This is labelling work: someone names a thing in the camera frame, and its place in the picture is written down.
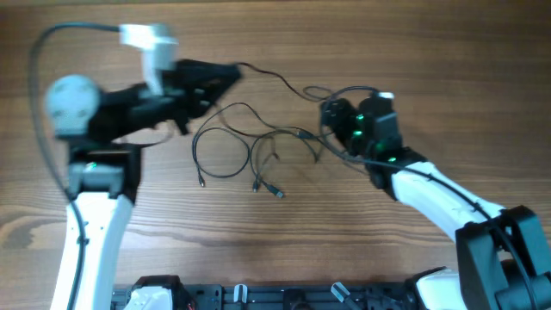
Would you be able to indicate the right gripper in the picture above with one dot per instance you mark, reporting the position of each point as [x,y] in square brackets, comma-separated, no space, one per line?
[338,115]

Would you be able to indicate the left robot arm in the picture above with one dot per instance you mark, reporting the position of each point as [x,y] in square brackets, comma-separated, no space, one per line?
[103,175]

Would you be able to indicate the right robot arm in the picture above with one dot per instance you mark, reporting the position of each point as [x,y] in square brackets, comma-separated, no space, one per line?
[502,253]

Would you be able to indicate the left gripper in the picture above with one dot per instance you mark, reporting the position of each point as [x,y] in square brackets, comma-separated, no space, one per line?
[191,93]

